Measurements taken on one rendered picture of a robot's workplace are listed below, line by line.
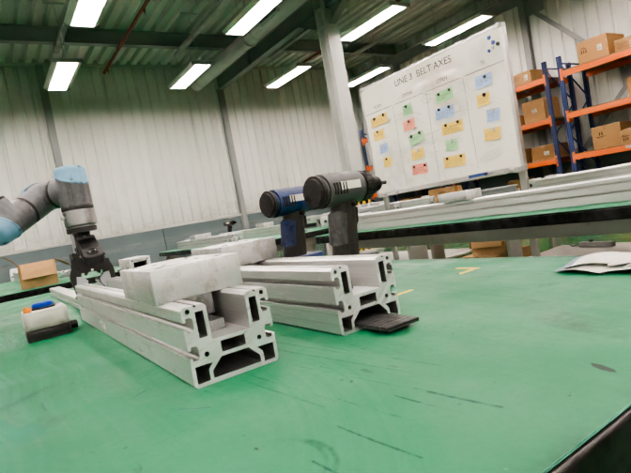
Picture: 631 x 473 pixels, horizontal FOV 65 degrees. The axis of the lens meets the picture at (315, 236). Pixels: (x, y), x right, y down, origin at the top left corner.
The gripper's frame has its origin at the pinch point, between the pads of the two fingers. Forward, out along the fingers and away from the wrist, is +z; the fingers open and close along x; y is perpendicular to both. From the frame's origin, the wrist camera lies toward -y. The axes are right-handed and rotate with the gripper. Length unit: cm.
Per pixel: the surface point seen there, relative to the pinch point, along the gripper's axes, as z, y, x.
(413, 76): -105, 149, -283
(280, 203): -16, -43, -32
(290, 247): -7, -42, -33
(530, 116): -125, 476, -957
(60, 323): -0.2, -20.3, 10.8
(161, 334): -2, -75, 5
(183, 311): -6, -84, 5
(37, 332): 0.4, -20.4, 15.2
